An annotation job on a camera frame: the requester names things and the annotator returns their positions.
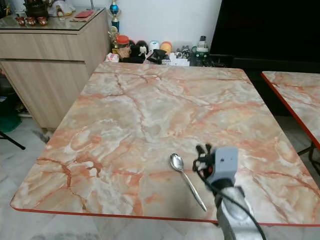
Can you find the flat red box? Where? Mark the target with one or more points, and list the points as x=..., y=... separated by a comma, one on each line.
x=84, y=14

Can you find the light wooden cabinet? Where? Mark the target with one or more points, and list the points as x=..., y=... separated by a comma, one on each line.
x=52, y=70

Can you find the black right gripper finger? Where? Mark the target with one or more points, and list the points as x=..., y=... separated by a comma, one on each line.
x=201, y=150
x=197, y=168

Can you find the silver metal spoon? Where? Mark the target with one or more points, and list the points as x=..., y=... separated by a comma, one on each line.
x=176, y=161

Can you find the black stand leg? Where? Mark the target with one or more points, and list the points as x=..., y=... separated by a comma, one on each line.
x=12, y=140

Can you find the orange round container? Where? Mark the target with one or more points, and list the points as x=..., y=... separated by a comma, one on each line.
x=166, y=47

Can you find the white figurine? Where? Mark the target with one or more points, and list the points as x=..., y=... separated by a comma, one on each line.
x=64, y=7

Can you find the green bin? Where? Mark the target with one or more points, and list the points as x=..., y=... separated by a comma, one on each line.
x=8, y=115

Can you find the green bottle with white cap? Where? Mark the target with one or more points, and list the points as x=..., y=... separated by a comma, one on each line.
x=202, y=46

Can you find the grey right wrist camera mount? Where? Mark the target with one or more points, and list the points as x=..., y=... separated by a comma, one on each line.
x=226, y=164

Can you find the white flat box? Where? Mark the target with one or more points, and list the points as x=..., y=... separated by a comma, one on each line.
x=180, y=60

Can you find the black pouch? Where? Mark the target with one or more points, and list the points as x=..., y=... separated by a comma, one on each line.
x=157, y=56

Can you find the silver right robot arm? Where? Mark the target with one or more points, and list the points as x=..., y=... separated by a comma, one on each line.
x=236, y=212

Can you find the blue and gold trophy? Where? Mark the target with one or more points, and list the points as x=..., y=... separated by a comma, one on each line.
x=114, y=9

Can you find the red-lidded jar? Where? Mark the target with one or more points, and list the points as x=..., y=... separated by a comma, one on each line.
x=122, y=44

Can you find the black television screen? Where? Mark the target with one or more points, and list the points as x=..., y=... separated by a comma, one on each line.
x=265, y=25

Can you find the red-edged marble side table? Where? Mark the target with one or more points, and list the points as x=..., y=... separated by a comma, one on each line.
x=297, y=102

